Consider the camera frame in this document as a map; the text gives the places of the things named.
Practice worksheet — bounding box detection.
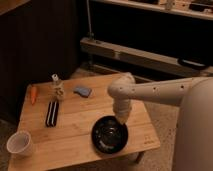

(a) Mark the black rectangular case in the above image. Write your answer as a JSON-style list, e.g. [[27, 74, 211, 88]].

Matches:
[[45, 101, 59, 127]]

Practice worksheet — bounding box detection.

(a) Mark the white paper cup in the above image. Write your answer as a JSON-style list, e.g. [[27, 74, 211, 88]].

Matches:
[[6, 131, 35, 157]]

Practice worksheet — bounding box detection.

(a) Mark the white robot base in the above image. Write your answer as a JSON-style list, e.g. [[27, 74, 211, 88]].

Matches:
[[172, 79, 213, 171]]

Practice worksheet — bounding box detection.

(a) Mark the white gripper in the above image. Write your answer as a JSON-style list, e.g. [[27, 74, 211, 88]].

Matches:
[[113, 99, 132, 124]]

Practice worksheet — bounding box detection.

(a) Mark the small clear bottle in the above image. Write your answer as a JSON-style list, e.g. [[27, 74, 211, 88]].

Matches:
[[52, 74, 64, 100]]

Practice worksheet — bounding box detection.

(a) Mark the long metal shelf rail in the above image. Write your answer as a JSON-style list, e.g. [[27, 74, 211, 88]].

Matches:
[[80, 37, 213, 77]]

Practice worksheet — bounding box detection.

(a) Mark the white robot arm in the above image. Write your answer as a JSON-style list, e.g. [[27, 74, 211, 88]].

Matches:
[[107, 73, 207, 124]]

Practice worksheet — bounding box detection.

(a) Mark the black ceramic bowl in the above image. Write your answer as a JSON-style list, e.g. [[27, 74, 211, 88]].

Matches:
[[91, 115, 128, 154]]

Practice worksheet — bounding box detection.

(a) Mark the orange carrot toy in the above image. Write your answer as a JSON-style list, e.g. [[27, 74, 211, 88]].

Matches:
[[30, 86, 38, 105]]

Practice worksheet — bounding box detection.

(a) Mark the wooden low table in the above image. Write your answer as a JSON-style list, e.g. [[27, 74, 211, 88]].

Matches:
[[7, 72, 161, 171]]

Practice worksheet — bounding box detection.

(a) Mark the upper wooden shelf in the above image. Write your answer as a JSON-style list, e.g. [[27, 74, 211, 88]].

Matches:
[[93, 0, 213, 21]]

